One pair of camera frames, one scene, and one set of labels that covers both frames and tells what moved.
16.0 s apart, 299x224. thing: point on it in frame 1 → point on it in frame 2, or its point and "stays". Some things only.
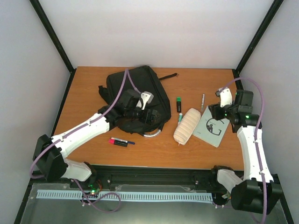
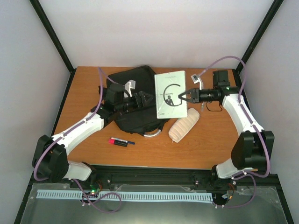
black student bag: (142, 79) stays
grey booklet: (210, 130) → (168, 87)
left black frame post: (52, 34) stays
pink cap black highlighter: (118, 142) stays
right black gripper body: (219, 115) → (198, 98)
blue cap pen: (121, 140) stays
